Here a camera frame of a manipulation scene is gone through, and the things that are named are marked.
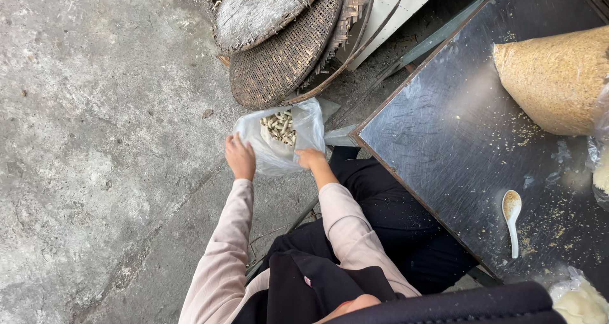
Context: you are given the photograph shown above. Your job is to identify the brown round woven tray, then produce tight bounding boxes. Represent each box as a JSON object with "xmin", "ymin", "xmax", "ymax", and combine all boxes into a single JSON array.
[{"xmin": 229, "ymin": 0, "xmax": 346, "ymax": 110}]

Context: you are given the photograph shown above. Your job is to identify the clear plastic bag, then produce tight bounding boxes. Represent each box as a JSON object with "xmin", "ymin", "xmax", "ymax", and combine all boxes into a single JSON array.
[
  {"xmin": 232, "ymin": 97, "xmax": 341, "ymax": 177},
  {"xmin": 584, "ymin": 77, "xmax": 609, "ymax": 213}
]

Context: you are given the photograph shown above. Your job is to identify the dark metal table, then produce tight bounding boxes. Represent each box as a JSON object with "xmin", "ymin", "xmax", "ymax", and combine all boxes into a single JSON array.
[{"xmin": 348, "ymin": 0, "xmax": 609, "ymax": 300}]

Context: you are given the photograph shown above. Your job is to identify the crumpled clear plastic bag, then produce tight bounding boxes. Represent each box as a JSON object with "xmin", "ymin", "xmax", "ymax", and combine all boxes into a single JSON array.
[{"xmin": 584, "ymin": 77, "xmax": 609, "ymax": 213}]

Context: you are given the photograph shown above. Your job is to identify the white ceramic spoon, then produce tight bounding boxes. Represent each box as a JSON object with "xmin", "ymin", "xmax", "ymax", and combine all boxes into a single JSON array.
[{"xmin": 502, "ymin": 190, "xmax": 522, "ymax": 259}]

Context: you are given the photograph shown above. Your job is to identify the pile of small beige tubes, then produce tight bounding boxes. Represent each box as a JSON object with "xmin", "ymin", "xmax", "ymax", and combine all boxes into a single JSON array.
[{"xmin": 259, "ymin": 110, "xmax": 297, "ymax": 147}]

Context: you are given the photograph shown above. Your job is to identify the grey round woven tray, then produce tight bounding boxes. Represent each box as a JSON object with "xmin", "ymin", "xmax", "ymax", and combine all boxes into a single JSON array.
[{"xmin": 213, "ymin": 0, "xmax": 332, "ymax": 55}]

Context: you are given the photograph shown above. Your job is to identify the large bag of grain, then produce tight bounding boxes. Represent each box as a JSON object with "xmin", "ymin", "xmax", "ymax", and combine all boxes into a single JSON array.
[{"xmin": 493, "ymin": 26, "xmax": 609, "ymax": 136}]

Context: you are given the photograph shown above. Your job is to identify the thin curved wooden hoop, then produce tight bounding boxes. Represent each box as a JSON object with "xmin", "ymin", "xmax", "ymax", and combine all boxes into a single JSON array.
[{"xmin": 281, "ymin": 0, "xmax": 403, "ymax": 107}]

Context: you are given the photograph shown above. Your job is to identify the person's left hand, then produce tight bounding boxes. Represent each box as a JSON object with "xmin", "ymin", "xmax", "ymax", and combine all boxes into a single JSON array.
[{"xmin": 225, "ymin": 133, "xmax": 257, "ymax": 181}]

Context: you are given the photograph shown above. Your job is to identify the person's black trousers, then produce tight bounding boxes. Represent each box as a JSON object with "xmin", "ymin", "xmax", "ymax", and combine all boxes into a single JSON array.
[{"xmin": 232, "ymin": 146, "xmax": 479, "ymax": 324}]

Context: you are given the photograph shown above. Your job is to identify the frayed woven bamboo tray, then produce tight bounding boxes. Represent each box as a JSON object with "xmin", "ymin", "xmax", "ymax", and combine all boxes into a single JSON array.
[{"xmin": 304, "ymin": 0, "xmax": 377, "ymax": 88}]

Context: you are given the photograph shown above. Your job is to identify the person's right hand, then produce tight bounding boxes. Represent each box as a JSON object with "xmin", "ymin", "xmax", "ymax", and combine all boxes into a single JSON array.
[{"xmin": 294, "ymin": 148, "xmax": 328, "ymax": 171}]

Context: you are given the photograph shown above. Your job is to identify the clear bag of white powder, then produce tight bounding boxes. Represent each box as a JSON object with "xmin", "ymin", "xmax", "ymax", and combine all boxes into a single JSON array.
[{"xmin": 548, "ymin": 266, "xmax": 609, "ymax": 324}]

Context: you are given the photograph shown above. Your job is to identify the white flat board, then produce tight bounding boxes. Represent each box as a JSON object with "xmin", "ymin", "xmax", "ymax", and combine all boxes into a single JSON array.
[{"xmin": 336, "ymin": 0, "xmax": 449, "ymax": 72}]

